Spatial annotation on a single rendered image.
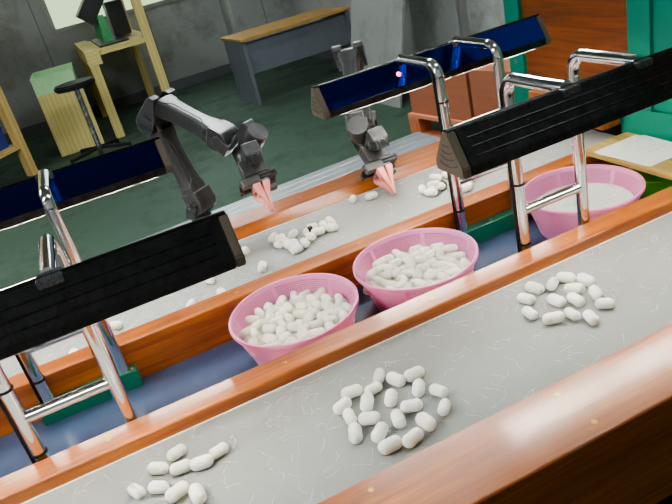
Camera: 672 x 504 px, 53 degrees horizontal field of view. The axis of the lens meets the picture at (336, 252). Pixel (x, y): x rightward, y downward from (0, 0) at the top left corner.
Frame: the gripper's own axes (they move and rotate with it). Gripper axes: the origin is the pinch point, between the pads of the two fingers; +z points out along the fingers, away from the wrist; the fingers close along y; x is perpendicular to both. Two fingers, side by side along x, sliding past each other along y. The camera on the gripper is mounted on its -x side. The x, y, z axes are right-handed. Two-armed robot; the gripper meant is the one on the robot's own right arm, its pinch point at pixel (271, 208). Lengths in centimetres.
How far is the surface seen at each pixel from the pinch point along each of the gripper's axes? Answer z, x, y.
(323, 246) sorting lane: 17.8, -5.2, 6.0
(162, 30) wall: -534, 465, 90
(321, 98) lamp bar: -3.8, -32.2, 14.0
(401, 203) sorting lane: 12.6, -0.9, 31.5
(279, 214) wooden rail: -2.1, 9.0, 3.4
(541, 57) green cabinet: -13, -5, 92
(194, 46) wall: -518, 488, 122
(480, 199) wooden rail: 26, -15, 43
